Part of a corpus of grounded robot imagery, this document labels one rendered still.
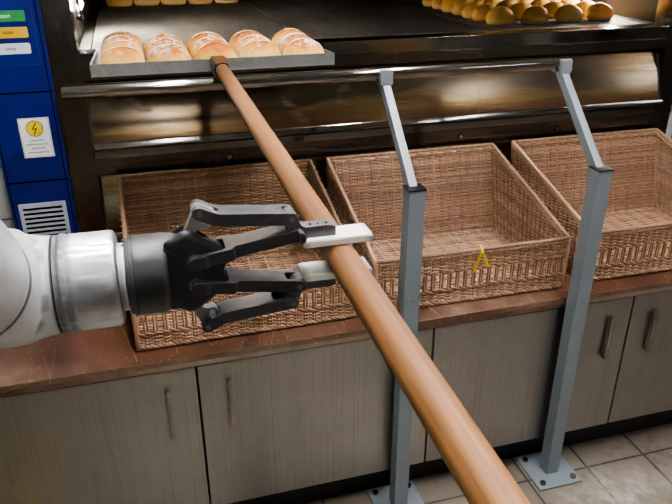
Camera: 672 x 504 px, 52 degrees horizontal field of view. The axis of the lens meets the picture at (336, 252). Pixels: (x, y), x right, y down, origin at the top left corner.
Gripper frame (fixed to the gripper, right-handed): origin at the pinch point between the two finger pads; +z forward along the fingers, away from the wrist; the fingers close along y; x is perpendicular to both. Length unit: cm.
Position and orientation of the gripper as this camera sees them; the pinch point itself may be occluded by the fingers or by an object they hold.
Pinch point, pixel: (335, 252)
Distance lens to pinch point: 69.1
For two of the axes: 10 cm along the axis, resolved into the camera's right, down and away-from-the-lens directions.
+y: -0.1, 9.0, 4.4
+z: 9.6, -1.1, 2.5
